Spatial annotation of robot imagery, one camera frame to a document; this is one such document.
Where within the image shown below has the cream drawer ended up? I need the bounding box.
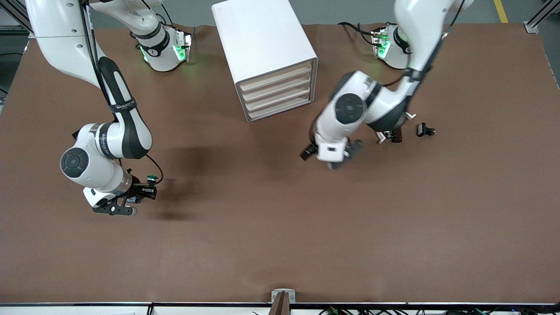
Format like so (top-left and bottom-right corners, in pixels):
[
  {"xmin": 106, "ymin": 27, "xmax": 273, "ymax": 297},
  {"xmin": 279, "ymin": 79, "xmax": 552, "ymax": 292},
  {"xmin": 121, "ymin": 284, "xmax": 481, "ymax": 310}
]
[
  {"xmin": 239, "ymin": 62, "xmax": 312, "ymax": 92},
  {"xmin": 246, "ymin": 94, "xmax": 314, "ymax": 122},
  {"xmin": 241, "ymin": 72, "xmax": 312, "ymax": 102},
  {"xmin": 243, "ymin": 83, "xmax": 312, "ymax": 112}
]

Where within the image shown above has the white drawer cabinet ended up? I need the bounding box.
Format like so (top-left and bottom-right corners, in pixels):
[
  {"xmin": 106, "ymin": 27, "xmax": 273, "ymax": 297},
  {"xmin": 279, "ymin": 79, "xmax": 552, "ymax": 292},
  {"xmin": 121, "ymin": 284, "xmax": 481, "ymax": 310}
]
[{"xmin": 211, "ymin": 0, "xmax": 319, "ymax": 123}]

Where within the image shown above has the brown table cover sheet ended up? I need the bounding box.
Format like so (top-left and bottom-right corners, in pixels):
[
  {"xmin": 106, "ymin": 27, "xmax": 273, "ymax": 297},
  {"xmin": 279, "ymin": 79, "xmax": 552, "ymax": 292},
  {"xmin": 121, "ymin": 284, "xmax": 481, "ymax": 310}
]
[{"xmin": 0, "ymin": 23, "xmax": 560, "ymax": 305}]

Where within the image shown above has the white curved arc piece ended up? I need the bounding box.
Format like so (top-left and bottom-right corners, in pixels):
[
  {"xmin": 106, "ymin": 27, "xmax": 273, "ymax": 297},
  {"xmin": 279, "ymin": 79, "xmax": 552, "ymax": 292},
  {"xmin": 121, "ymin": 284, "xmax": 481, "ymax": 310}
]
[{"xmin": 377, "ymin": 112, "xmax": 417, "ymax": 145}]

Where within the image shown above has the table edge rail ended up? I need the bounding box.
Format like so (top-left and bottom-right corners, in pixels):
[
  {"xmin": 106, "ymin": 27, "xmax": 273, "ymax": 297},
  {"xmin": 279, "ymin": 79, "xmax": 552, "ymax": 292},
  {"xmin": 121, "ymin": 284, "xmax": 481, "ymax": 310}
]
[{"xmin": 0, "ymin": 301, "xmax": 560, "ymax": 315}]

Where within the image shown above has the black base cable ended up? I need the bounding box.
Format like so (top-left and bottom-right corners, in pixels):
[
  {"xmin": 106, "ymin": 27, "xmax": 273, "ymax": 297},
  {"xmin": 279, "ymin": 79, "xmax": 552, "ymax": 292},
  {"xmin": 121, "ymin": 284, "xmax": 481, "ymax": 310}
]
[{"xmin": 338, "ymin": 22, "xmax": 378, "ymax": 47}]

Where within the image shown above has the dark camera pole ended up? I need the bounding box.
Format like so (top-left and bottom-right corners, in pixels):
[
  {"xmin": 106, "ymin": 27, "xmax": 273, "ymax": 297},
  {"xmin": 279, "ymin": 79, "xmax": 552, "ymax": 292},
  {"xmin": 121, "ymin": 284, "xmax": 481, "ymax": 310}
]
[{"xmin": 268, "ymin": 292, "xmax": 291, "ymax": 315}]

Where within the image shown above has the aluminium frame profile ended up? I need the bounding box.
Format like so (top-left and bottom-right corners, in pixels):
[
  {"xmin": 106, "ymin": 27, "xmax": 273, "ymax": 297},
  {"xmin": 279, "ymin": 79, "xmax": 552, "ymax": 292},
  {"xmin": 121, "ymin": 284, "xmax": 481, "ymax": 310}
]
[
  {"xmin": 524, "ymin": 0, "xmax": 560, "ymax": 35},
  {"xmin": 0, "ymin": 0, "xmax": 29, "ymax": 35}
]

